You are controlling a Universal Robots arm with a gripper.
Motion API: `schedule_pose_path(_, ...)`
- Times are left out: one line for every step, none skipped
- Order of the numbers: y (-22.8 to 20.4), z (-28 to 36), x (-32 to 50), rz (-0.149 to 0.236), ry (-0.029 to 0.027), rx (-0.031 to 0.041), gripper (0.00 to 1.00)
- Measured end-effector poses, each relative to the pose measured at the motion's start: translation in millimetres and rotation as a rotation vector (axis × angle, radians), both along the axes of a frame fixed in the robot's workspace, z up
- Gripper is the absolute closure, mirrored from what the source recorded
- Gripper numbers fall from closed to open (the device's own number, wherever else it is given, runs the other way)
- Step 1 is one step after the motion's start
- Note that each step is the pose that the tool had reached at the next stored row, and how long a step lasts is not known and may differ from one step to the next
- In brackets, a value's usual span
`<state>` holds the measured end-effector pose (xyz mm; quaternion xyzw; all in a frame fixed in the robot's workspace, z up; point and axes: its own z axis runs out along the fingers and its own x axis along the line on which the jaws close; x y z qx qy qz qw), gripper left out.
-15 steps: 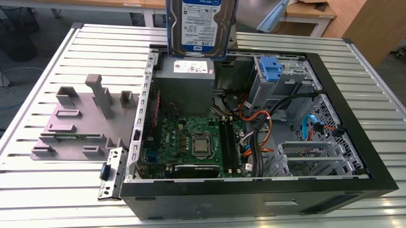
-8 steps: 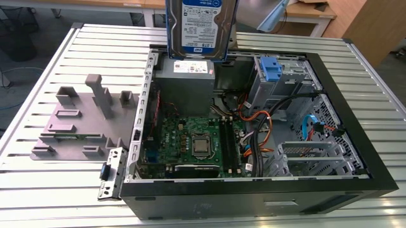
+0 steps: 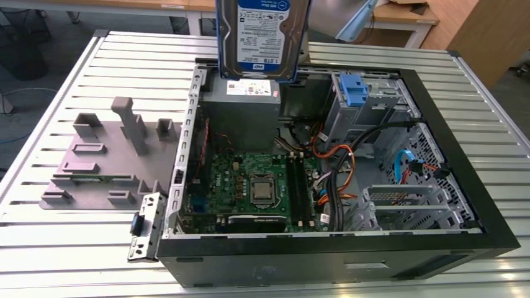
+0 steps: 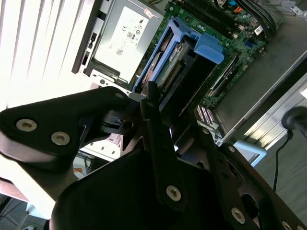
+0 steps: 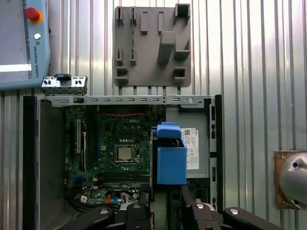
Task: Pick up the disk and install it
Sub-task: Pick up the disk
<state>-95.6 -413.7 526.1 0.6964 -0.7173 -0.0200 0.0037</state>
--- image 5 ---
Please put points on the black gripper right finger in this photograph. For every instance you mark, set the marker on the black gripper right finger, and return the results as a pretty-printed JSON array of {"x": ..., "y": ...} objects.
[{"x": 192, "y": 215}]

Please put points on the black PC case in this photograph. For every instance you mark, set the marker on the black PC case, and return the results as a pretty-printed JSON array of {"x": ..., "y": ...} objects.
[{"x": 28, "y": 155}]

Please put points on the CPU socket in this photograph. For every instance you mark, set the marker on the CPU socket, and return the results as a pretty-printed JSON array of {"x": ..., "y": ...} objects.
[{"x": 136, "y": 153}]

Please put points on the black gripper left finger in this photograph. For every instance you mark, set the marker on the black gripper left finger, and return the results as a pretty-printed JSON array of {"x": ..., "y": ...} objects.
[{"x": 145, "y": 215}]

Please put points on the black RAM slot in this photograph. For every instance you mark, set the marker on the black RAM slot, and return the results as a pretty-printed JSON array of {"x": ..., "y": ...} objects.
[
  {"x": 120, "y": 185},
  {"x": 120, "y": 177}
]

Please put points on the grey power supply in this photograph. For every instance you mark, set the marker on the grey power supply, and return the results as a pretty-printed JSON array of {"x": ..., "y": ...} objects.
[{"x": 192, "y": 117}]

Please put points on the hard disk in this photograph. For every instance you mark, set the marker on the hard disk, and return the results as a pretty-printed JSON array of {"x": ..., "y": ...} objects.
[{"x": 171, "y": 165}]

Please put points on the grey parts rack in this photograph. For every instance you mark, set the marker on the grey parts rack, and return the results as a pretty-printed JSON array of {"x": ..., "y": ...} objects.
[{"x": 151, "y": 72}]

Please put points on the pale blue teach pendant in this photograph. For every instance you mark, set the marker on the pale blue teach pendant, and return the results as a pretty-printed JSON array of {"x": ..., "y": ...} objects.
[{"x": 43, "y": 48}]

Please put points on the silver CPU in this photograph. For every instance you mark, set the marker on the silver CPU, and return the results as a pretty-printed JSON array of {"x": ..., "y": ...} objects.
[{"x": 124, "y": 152}]

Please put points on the brown base plate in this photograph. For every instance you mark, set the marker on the brown base plate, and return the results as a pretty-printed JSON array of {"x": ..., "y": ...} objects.
[{"x": 277, "y": 182}]

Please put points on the green motherboard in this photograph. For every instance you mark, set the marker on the green motherboard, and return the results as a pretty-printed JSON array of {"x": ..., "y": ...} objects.
[{"x": 108, "y": 134}]

